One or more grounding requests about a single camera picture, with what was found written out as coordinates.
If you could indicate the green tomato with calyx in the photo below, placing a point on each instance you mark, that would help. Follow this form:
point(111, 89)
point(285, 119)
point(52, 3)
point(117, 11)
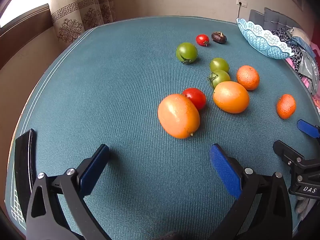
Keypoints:
point(221, 78)

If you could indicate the large green tomato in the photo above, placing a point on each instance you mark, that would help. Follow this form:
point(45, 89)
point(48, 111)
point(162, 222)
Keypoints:
point(186, 52)

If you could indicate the smooth green tomato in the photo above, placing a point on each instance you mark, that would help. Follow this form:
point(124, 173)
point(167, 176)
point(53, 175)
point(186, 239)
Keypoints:
point(219, 64)

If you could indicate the small red tomato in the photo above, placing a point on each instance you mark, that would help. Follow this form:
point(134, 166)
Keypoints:
point(202, 40)

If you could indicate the light blue plastic basket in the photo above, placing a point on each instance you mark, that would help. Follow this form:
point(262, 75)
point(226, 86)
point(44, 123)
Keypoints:
point(262, 42)

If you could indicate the tangerine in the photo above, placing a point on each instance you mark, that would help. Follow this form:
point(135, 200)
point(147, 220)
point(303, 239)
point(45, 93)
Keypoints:
point(286, 106)
point(248, 77)

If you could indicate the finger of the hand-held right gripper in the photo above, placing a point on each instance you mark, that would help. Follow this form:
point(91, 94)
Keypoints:
point(303, 177)
point(308, 128)

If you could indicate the pile of clothes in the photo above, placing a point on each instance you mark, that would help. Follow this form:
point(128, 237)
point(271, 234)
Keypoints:
point(305, 55)

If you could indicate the large orange tomato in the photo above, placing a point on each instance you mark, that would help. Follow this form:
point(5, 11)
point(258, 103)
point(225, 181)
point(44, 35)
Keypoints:
point(231, 97)
point(178, 116)

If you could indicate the brown window frame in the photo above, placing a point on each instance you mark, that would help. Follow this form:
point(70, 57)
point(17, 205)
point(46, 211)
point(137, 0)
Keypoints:
point(27, 32)

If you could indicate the patterned beige curtain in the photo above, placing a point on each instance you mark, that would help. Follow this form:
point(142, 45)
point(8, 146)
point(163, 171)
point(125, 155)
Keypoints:
point(75, 10)

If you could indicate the white wall socket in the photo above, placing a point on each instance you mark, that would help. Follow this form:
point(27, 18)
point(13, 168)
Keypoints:
point(242, 2)

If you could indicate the black flat device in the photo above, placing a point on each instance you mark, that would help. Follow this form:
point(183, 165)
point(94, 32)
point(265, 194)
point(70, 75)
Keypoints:
point(23, 167)

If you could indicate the dark brown wrinkled fruit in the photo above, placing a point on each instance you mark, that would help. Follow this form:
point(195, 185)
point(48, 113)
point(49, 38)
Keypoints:
point(218, 37)

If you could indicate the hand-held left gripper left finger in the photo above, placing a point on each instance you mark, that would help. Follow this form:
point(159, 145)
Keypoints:
point(93, 170)

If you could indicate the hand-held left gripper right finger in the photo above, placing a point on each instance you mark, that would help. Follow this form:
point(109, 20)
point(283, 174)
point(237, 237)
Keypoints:
point(223, 170)

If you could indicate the person's right hand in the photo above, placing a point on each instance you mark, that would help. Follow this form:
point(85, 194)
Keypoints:
point(301, 205)

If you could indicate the teal table mat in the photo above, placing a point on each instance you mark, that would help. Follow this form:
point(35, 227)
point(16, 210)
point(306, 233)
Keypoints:
point(112, 92)

